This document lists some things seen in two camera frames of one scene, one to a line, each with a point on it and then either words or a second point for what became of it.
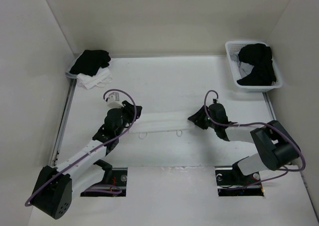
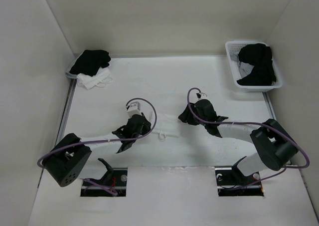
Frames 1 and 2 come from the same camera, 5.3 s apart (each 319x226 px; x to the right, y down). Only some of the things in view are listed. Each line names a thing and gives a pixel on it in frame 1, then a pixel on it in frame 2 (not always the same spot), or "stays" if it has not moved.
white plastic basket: (254, 66) stays
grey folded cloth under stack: (68, 73) stays
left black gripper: (129, 109) to (146, 124)
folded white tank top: (100, 80) stays
